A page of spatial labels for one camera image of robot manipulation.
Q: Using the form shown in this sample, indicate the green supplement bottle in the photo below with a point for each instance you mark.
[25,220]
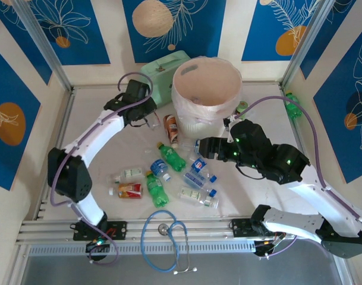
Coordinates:
[243,105]

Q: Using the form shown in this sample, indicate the mint green carry case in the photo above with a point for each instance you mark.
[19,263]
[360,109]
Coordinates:
[157,77]

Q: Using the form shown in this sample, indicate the clear bottle green white label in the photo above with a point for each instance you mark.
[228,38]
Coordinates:
[131,173]
[192,194]

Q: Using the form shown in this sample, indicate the white ribbed plastic bin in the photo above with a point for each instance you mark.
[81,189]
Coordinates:
[198,132]

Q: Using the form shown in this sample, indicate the aluminium side rail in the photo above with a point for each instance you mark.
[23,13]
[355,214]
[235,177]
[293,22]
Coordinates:
[299,133]

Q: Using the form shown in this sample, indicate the large green soda bottle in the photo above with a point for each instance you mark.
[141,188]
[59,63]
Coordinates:
[293,107]

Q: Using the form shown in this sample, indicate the green bottle yellow cap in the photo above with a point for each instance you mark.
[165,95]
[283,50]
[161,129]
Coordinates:
[171,157]

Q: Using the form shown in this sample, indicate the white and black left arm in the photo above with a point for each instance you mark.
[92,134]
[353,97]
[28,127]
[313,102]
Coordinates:
[91,139]

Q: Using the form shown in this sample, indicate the brown label drink bottle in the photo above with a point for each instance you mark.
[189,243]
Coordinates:
[171,129]

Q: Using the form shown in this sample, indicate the clear bottle blue cap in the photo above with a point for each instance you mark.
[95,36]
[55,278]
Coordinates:
[194,179]

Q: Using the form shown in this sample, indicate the red label drink bottle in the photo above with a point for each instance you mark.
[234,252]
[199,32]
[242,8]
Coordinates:
[130,190]

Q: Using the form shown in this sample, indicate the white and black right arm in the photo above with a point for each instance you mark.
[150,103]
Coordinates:
[311,193]

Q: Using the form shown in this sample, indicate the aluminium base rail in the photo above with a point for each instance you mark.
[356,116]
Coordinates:
[210,230]

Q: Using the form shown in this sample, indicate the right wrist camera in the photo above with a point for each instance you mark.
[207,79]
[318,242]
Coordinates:
[229,120]

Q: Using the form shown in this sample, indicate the blue stethoscope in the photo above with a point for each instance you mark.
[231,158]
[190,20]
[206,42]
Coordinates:
[162,228]

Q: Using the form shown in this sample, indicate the small clear plastic bottle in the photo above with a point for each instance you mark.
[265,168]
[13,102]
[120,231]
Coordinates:
[154,124]

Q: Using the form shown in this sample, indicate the aluminium back rail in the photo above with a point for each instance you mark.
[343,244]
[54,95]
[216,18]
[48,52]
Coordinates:
[94,86]

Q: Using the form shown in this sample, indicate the aluminium frame post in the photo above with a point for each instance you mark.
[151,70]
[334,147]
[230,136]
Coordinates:
[44,44]
[306,44]

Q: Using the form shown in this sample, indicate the clear bottle Pepsi label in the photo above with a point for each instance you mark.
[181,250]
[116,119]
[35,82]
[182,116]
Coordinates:
[198,164]

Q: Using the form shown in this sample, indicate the small blue label bottle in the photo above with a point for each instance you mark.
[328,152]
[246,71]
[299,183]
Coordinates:
[158,167]

